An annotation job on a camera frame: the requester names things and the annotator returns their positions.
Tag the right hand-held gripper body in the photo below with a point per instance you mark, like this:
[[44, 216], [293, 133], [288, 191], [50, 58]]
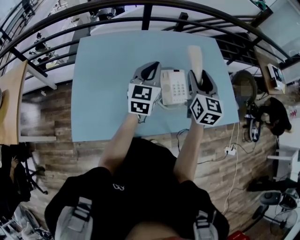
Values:
[[206, 110]]

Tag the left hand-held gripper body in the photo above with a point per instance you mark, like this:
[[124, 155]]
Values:
[[140, 99]]

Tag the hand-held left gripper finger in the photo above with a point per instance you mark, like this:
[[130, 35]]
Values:
[[157, 76], [140, 73]]

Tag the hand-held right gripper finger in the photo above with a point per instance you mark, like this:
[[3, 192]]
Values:
[[213, 87], [192, 84]]

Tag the beige telephone handset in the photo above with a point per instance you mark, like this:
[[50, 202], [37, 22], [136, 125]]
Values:
[[195, 59]]

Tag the person's left forearm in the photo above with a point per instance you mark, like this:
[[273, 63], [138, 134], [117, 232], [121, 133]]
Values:
[[119, 145]]

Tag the person's right forearm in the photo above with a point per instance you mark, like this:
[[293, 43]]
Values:
[[189, 152]]

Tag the cream telephone base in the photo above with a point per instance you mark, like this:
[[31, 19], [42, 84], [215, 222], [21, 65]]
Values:
[[175, 86]]

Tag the black storage rack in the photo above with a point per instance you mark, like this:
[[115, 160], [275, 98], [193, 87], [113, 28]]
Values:
[[236, 48]]

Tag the white power strip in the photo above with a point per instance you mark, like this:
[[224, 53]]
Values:
[[230, 150]]

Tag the small wooden table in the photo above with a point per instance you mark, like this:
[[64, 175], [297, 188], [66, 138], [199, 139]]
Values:
[[264, 70]]

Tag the white flat box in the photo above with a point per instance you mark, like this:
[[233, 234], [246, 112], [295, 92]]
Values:
[[276, 76]]

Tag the person's black shirt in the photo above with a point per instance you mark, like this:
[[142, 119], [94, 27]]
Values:
[[145, 187]]

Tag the black metal railing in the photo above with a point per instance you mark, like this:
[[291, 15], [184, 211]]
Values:
[[70, 14]]

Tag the white cabinet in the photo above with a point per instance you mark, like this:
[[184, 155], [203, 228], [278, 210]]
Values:
[[287, 161]]

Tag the black office chair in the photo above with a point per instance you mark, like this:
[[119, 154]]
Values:
[[269, 194]]

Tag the wooden side table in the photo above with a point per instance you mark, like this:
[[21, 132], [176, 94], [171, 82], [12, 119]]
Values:
[[11, 105]]

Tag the red box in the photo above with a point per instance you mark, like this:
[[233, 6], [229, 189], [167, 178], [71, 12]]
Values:
[[237, 235]]

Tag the standing floor fan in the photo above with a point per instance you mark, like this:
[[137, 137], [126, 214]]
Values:
[[282, 221]]

